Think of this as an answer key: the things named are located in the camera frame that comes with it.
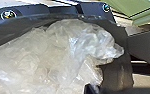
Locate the white translucent trash bag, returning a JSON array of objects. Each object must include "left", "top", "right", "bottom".
[{"left": 0, "top": 18, "right": 125, "bottom": 94}]

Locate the green glass door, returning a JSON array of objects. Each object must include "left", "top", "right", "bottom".
[{"left": 105, "top": 0, "right": 150, "bottom": 27}]

